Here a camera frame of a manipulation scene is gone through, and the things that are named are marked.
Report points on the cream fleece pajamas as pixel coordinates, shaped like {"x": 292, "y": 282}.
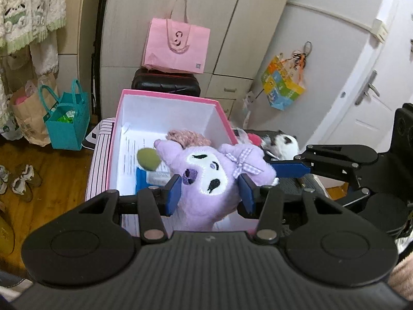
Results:
{"x": 25, "y": 6}

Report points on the teal shopping bag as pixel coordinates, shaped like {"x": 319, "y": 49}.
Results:
{"x": 67, "y": 132}

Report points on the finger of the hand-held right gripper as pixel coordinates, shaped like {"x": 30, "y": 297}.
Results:
{"x": 290, "y": 169}
{"x": 358, "y": 197}

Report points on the black suitcase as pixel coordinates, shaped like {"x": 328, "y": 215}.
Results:
{"x": 161, "y": 82}

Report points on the black bubble mat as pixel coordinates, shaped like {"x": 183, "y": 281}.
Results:
{"x": 292, "y": 189}

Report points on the grey white cloth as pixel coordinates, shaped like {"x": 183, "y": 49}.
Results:
{"x": 13, "y": 285}

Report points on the red plush toy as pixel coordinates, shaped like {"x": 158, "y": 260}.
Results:
{"x": 255, "y": 139}

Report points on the white bag black print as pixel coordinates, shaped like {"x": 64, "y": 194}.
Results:
{"x": 91, "y": 139}

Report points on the pink knitted scrunchie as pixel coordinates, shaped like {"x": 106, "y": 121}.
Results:
{"x": 190, "y": 137}

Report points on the white brown plush toy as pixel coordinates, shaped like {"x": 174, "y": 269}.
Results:
{"x": 287, "y": 145}

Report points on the white plastic bag green print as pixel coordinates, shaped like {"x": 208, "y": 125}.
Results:
{"x": 9, "y": 129}

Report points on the blue wet wipes packet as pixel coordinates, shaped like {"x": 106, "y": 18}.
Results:
{"x": 143, "y": 179}

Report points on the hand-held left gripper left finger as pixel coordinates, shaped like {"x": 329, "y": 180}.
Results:
{"x": 171, "y": 193}

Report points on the colourful paper gift bag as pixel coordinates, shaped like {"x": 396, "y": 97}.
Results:
{"x": 280, "y": 84}

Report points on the olive green makeup sponge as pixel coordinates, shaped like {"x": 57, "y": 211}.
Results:
{"x": 148, "y": 158}

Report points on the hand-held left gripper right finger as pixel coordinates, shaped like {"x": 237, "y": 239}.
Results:
{"x": 246, "y": 197}

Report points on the purple plush toy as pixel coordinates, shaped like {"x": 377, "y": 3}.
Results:
{"x": 206, "y": 174}

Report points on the beige wardrobe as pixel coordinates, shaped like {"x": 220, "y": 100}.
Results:
{"x": 226, "y": 22}

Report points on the pink cardboard box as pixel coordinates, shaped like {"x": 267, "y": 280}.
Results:
{"x": 167, "y": 113}

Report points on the brown paper bag pink contents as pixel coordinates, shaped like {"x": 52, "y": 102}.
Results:
{"x": 32, "y": 122}

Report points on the white door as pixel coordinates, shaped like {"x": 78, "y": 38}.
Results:
{"x": 361, "y": 119}

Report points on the beige sneaker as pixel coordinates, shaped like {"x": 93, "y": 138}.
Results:
{"x": 25, "y": 182}

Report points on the pink fleece clothing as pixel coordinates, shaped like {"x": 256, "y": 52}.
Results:
{"x": 403, "y": 277}

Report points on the pink tote bag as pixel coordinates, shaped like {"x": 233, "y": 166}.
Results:
{"x": 174, "y": 51}

